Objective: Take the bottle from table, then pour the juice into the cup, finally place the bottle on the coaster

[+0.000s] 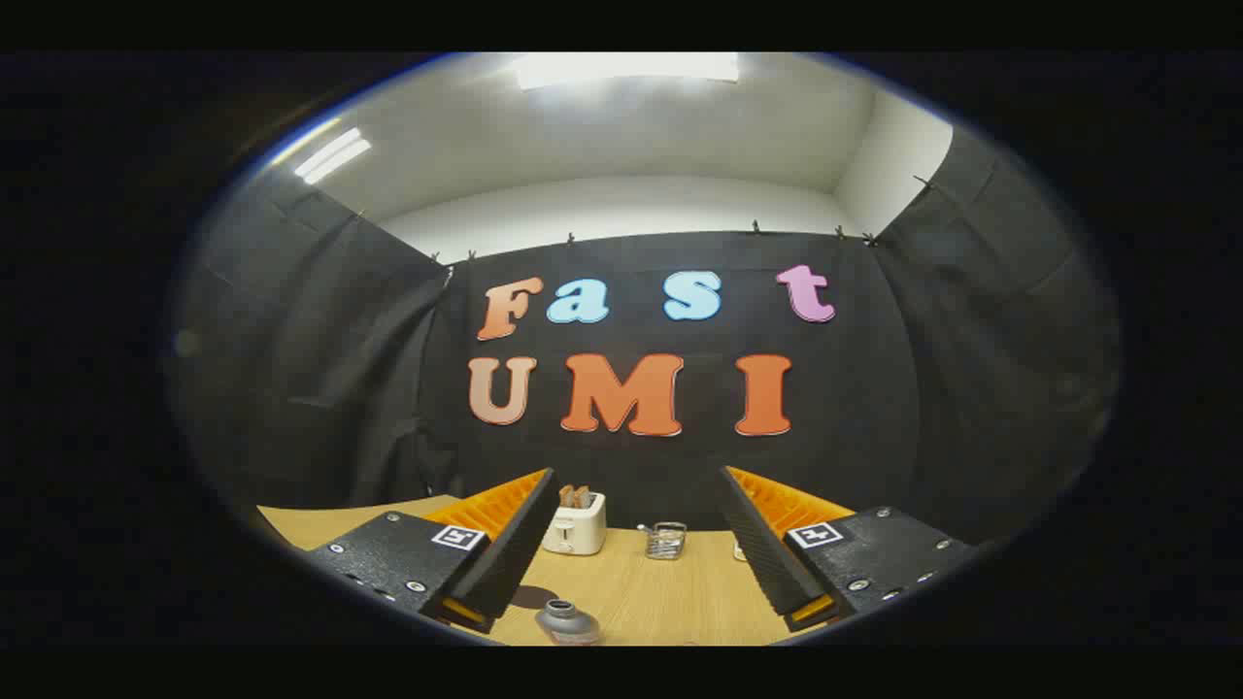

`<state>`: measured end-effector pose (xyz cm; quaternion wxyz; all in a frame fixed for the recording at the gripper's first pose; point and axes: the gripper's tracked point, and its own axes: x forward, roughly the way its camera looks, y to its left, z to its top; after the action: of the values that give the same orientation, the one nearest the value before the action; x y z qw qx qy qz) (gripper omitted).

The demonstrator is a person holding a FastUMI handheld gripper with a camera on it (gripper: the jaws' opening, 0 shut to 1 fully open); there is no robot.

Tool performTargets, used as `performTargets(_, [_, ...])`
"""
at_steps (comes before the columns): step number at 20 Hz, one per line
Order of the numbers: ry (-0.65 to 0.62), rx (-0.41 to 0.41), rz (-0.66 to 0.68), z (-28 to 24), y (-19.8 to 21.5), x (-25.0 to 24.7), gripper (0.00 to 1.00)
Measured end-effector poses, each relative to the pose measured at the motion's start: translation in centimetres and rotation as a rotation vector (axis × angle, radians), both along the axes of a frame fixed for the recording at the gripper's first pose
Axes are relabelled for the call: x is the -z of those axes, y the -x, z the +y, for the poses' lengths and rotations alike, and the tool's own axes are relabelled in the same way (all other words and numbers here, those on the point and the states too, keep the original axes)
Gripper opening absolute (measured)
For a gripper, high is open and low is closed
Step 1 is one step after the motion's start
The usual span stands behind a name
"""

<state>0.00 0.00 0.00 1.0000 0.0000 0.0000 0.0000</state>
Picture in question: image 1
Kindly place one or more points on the white toaster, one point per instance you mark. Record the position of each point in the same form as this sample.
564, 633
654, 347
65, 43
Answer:
575, 529

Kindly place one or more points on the dark brown round coaster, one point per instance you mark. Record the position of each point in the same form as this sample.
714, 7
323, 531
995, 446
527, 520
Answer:
529, 597

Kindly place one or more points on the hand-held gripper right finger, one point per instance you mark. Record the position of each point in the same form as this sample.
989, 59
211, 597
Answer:
762, 553

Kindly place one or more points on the silver juice bottle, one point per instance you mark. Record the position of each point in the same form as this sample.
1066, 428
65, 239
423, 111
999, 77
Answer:
568, 621

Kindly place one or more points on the black backdrop cloth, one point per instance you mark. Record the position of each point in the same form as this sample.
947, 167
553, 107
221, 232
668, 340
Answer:
874, 388

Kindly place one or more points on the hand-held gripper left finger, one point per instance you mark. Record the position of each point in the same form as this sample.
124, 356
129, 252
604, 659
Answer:
505, 553

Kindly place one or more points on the wooden table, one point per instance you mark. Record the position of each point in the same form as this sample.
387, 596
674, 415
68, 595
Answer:
660, 602

